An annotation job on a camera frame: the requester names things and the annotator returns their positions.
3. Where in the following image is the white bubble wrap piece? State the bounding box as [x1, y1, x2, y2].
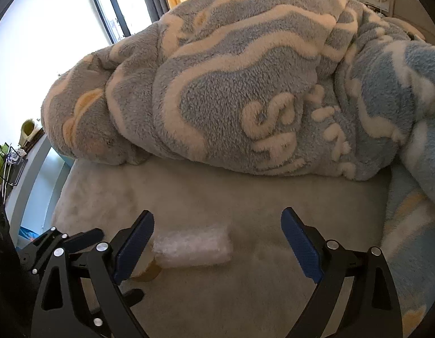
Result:
[153, 225, 233, 269]

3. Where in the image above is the light blue side table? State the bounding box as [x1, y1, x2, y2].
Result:
[5, 135, 73, 248]

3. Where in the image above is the grey bed sheet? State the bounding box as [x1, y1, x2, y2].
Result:
[53, 158, 390, 337]

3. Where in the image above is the blue white fleece blanket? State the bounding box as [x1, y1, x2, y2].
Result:
[41, 0, 435, 337]

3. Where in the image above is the black framed window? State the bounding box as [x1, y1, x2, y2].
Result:
[92, 0, 152, 44]

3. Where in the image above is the grey upholstered headboard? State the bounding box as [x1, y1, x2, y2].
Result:
[386, 0, 435, 46]

